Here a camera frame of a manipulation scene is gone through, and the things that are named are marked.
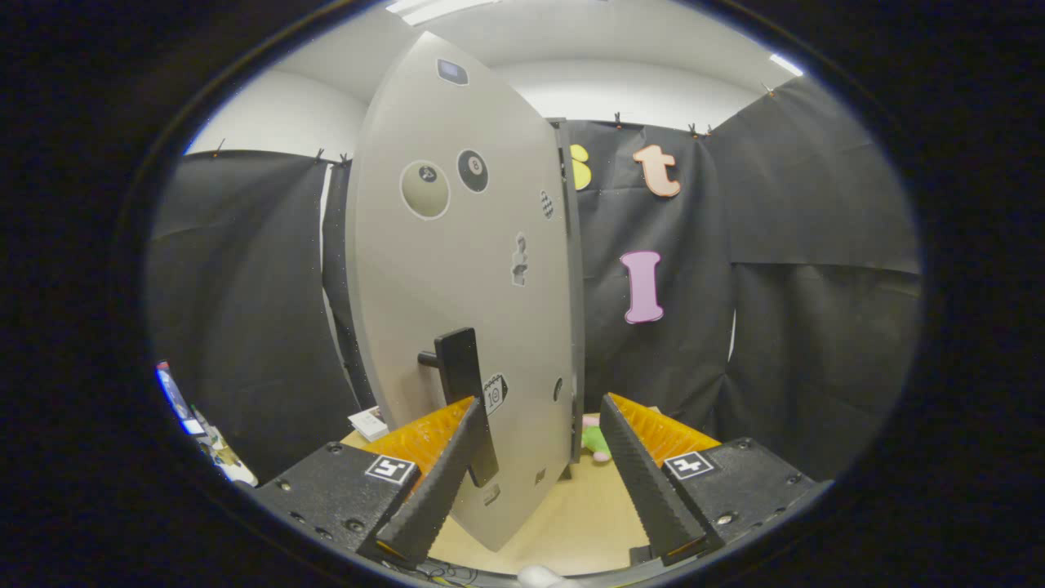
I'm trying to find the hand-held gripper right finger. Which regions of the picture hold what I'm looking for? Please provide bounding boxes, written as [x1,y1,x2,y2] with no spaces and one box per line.
[600,392,834,567]

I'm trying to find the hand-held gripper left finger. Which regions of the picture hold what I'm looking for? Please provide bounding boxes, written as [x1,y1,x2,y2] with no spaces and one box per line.
[253,396,491,564]

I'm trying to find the dark grey shoe cabinet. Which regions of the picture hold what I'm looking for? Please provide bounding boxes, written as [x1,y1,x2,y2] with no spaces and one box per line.
[555,118,587,483]

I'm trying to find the light grey shoe cabinet door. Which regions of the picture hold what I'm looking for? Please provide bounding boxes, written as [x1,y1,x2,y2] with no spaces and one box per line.
[347,31,576,552]

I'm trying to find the green and pink plush toy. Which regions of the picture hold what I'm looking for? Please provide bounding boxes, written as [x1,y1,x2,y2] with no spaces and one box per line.
[581,412,613,464]

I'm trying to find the colourful clutter pile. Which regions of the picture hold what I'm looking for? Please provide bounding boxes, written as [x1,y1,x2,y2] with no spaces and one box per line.
[155,361,258,488]

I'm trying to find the black backdrop cloth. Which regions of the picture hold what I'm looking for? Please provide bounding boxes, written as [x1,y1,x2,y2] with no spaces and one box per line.
[147,78,923,483]

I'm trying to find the long ceiling light panel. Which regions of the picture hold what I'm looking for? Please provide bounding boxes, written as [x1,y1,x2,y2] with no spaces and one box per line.
[384,0,499,25]

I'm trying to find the tangle of black cables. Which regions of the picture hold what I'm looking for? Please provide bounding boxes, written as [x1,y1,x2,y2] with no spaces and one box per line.
[425,559,478,586]

